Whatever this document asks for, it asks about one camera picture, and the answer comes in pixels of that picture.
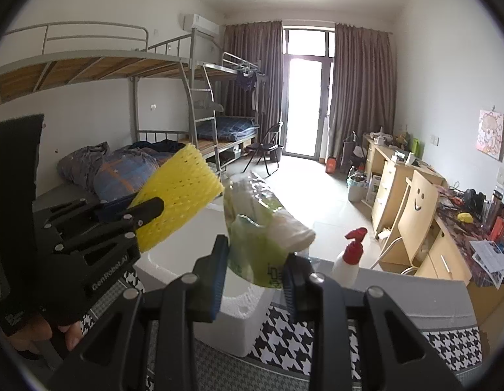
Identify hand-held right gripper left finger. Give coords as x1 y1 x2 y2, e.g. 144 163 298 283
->
46 234 232 391

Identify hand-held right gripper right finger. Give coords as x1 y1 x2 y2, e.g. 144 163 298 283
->
281 253 468 391

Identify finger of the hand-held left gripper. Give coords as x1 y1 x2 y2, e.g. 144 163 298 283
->
52 196 165 261
42 197 135 229

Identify yellow foam net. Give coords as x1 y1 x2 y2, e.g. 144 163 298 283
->
130 143 225 253

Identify white foam box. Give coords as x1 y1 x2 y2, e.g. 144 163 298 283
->
133 201 313 358

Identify green plastic bag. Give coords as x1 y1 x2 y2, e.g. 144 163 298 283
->
223 171 317 290

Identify person's left hand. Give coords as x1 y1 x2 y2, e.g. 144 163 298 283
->
5 313 85 361

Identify blue plaid quilt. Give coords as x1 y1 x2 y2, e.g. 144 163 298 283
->
93 149 175 203

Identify grey patterned quilt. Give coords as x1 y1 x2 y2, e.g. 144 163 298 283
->
57 142 111 193

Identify houndstooth table cloth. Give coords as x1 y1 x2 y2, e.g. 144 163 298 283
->
73 281 484 391

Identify white bottle with red top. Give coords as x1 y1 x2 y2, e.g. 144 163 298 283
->
331 227 368 288

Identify dark blue blanket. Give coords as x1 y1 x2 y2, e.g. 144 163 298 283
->
130 139 186 156

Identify blue checked mattress cover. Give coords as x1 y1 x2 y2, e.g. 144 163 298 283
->
195 116 258 141

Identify basket of items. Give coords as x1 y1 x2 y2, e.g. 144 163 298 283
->
347 166 370 203

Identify white carton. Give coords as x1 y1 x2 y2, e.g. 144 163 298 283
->
366 174 382 206

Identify black folding chair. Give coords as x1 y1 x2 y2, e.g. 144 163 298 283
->
244 122 284 176

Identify large metal bunk bed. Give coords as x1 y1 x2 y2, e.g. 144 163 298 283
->
0 22 220 208

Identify light wooden desk with drawers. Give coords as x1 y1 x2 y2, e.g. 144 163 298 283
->
364 134 447 237

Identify wooden chair with smiley face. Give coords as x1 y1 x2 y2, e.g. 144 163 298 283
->
374 169 440 270

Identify black bag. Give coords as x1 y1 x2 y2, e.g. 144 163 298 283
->
342 131 368 172

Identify hanging dark clothes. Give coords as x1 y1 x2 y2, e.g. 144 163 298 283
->
236 68 266 115

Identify cluttered wooden desk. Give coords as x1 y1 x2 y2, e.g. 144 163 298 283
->
415 189 504 326

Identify small metal bunk bed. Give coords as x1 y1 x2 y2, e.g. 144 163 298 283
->
191 51 266 169

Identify glass balcony door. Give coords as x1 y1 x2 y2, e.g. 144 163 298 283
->
283 28 336 160

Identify white air conditioner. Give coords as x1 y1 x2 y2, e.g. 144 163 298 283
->
182 13 221 36

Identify brown curtain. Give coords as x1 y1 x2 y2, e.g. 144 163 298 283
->
329 22 396 164
223 20 285 159

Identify printed paper sheet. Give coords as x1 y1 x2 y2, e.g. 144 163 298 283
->
469 239 504 288

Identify row of bottles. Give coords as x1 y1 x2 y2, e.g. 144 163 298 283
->
480 185 504 251

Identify pink wall picture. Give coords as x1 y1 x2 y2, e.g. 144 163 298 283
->
476 110 504 162

